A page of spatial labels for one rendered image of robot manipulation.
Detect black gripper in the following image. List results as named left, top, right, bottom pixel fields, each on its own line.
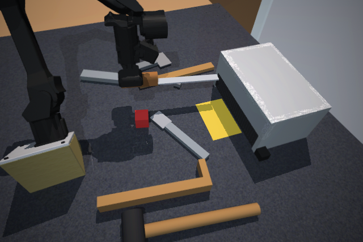
left=115, top=40, right=143, bottom=88

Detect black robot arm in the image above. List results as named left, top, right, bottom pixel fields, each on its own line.
left=0, top=0, right=168, bottom=147

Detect red cube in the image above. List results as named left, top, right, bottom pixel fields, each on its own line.
left=135, top=109, right=149, bottom=128

